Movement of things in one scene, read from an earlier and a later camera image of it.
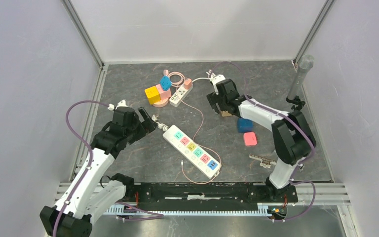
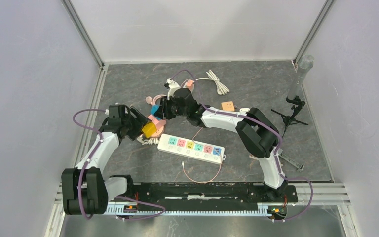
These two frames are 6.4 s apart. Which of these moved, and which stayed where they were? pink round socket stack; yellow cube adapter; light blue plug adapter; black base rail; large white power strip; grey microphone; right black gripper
Moved: right black gripper; yellow cube adapter; light blue plug adapter; large white power strip; pink round socket stack
Stayed: black base rail; grey microphone
